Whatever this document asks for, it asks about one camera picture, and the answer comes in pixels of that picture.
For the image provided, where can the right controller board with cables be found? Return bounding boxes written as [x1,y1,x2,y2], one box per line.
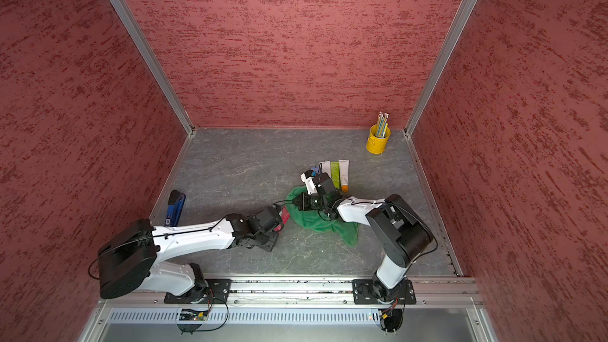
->
[378,299,404,333]

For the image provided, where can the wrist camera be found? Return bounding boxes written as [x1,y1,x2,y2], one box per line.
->
[300,169,341,200]
[253,205,283,233]

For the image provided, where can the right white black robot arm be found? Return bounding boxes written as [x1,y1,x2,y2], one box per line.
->
[291,193,435,304]

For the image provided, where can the aluminium front rail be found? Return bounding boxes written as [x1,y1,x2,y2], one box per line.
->
[94,274,485,310]

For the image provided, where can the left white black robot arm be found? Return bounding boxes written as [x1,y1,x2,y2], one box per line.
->
[87,207,284,302]

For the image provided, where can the blue stapler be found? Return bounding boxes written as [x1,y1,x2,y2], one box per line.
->
[164,190,186,227]

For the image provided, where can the white tube orange cap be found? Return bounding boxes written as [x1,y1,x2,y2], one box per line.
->
[338,159,349,193]

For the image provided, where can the green microfiber cloth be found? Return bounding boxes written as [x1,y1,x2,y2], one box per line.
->
[284,186,359,247]

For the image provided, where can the green tube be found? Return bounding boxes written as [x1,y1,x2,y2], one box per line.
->
[330,161,341,189]

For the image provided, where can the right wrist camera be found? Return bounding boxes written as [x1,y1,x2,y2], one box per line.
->
[300,169,341,200]

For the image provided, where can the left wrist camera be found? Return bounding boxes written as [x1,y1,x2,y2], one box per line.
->
[253,205,283,233]

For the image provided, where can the yellow cup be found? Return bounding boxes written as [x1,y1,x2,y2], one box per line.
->
[366,124,391,155]

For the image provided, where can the white tube red cap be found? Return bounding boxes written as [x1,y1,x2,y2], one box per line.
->
[320,161,331,176]

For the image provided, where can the dark red tube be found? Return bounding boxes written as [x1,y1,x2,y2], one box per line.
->
[279,207,291,231]

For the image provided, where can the corner aluminium profile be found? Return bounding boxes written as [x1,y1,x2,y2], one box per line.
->
[405,0,478,139]
[109,0,196,138]

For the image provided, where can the left corner aluminium profile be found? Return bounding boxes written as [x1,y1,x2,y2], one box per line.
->
[109,0,196,138]

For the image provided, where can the controller board with cables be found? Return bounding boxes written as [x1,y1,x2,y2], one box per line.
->
[378,299,404,333]
[177,288,230,335]

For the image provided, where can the bundle of pencils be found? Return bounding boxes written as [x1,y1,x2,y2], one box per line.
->
[375,112,389,139]

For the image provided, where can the left controller board with cables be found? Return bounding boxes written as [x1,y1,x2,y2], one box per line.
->
[177,288,230,335]

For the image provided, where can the right corner aluminium profile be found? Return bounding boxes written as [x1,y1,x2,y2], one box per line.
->
[405,0,478,139]

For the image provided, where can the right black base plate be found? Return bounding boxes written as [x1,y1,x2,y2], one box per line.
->
[352,279,416,305]

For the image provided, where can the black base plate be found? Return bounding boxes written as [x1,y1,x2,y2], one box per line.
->
[164,279,232,305]
[352,279,416,305]

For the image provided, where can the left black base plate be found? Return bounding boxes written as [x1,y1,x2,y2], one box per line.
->
[164,279,232,305]

